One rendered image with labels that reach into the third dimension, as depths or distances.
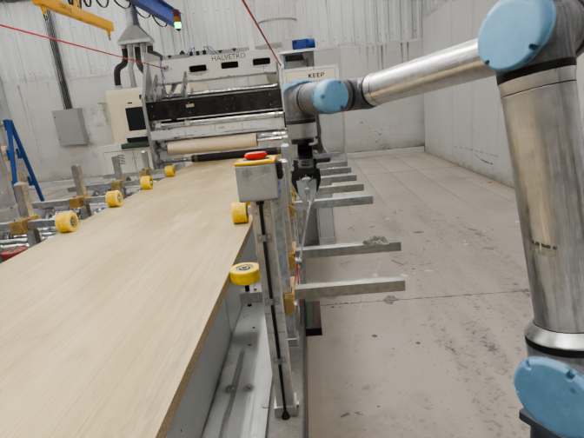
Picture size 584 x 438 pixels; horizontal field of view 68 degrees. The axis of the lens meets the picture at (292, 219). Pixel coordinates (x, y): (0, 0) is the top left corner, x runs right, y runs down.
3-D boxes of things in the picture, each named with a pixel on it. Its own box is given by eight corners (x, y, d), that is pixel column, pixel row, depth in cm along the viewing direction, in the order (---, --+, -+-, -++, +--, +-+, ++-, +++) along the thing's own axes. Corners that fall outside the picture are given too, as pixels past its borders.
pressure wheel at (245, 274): (250, 296, 122) (245, 258, 119) (270, 303, 116) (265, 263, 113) (228, 308, 116) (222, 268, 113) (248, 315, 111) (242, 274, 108)
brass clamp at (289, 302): (298, 292, 120) (296, 275, 119) (297, 315, 107) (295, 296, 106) (276, 294, 120) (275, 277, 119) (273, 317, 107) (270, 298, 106)
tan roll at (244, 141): (315, 140, 388) (315, 126, 385) (315, 142, 376) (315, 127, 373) (161, 155, 395) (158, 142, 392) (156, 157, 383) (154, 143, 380)
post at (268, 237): (297, 401, 91) (274, 194, 80) (296, 417, 86) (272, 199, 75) (275, 402, 91) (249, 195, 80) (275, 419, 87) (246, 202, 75)
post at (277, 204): (298, 356, 117) (280, 184, 105) (298, 364, 114) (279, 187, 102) (286, 358, 117) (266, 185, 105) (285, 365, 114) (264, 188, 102)
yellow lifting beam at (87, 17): (116, 37, 610) (110, 13, 602) (43, 12, 445) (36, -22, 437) (109, 38, 610) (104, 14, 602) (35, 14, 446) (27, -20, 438)
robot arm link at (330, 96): (355, 76, 117) (326, 81, 127) (321, 77, 111) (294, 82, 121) (356, 111, 119) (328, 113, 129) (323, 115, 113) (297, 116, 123)
